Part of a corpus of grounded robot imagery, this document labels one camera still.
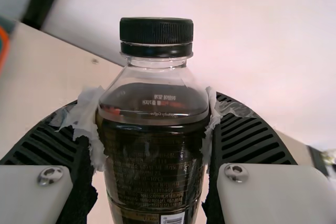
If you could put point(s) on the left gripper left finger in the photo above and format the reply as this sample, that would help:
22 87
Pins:
39 182

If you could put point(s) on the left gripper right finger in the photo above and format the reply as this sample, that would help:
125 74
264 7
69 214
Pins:
262 190

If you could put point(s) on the dark coffee bottle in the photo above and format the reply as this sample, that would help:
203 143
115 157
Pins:
152 155

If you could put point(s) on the teal shopping basket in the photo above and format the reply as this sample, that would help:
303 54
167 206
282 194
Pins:
4 45

